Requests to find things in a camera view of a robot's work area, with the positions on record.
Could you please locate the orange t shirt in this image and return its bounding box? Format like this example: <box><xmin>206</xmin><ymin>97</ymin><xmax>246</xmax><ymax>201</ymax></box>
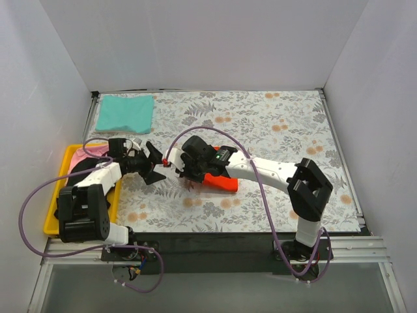
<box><xmin>182</xmin><ymin>145</ymin><xmax>240</xmax><ymax>193</ymax></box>

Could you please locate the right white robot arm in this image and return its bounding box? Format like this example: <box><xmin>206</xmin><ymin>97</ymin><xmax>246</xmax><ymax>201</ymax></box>
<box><xmin>167</xmin><ymin>136</ymin><xmax>333</xmax><ymax>259</ymax></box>

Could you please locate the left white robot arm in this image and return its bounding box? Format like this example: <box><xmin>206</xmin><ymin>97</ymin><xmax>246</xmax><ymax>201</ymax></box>
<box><xmin>57</xmin><ymin>138</ymin><xmax>165</xmax><ymax>261</ymax></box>

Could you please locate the black t shirt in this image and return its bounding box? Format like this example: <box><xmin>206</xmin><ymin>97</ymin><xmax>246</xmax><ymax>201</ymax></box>
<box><xmin>53</xmin><ymin>156</ymin><xmax>113</xmax><ymax>216</ymax></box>

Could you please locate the folded teal t shirt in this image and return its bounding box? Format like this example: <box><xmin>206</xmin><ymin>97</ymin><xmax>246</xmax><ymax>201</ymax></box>
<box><xmin>95</xmin><ymin>95</ymin><xmax>154</xmax><ymax>134</ymax></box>

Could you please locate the pink t shirt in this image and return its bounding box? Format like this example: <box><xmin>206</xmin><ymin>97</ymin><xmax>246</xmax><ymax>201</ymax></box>
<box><xmin>67</xmin><ymin>144</ymin><xmax>110</xmax><ymax>170</ymax></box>

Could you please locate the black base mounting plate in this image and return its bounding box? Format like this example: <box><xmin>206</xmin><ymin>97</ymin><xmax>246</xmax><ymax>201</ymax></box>
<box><xmin>100</xmin><ymin>231</ymin><xmax>333</xmax><ymax>276</ymax></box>

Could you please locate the floral patterned table mat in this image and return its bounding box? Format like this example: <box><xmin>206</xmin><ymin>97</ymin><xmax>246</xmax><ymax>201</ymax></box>
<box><xmin>87</xmin><ymin>90</ymin><xmax>362</xmax><ymax>233</ymax></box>

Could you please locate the yellow plastic tray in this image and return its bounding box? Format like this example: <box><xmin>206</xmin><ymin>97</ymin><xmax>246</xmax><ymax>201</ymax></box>
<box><xmin>43</xmin><ymin>144</ymin><xmax>122</xmax><ymax>237</ymax></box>

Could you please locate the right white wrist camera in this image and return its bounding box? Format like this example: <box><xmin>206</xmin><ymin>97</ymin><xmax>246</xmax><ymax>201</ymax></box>
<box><xmin>162</xmin><ymin>148</ymin><xmax>185</xmax><ymax>173</ymax></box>

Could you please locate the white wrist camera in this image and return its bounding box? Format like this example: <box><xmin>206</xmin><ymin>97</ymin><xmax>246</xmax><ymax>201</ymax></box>
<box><xmin>128</xmin><ymin>138</ymin><xmax>142</xmax><ymax>151</ymax></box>
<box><xmin>162</xmin><ymin>148</ymin><xmax>185</xmax><ymax>173</ymax></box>

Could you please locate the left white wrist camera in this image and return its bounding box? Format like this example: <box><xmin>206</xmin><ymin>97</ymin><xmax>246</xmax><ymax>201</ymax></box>
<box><xmin>128</xmin><ymin>138</ymin><xmax>142</xmax><ymax>151</ymax></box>

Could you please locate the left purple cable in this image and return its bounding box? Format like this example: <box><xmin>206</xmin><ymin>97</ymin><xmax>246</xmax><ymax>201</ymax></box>
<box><xmin>18</xmin><ymin>138</ymin><xmax>165</xmax><ymax>293</ymax></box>

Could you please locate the purple cable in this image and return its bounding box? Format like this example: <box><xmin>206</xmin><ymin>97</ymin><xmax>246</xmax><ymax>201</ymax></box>
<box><xmin>165</xmin><ymin>126</ymin><xmax>334</xmax><ymax>285</ymax></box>
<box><xmin>18</xmin><ymin>138</ymin><xmax>165</xmax><ymax>293</ymax></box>

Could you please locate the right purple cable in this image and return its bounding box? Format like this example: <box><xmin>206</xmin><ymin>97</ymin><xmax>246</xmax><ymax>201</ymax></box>
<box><xmin>165</xmin><ymin>126</ymin><xmax>334</xmax><ymax>285</ymax></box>

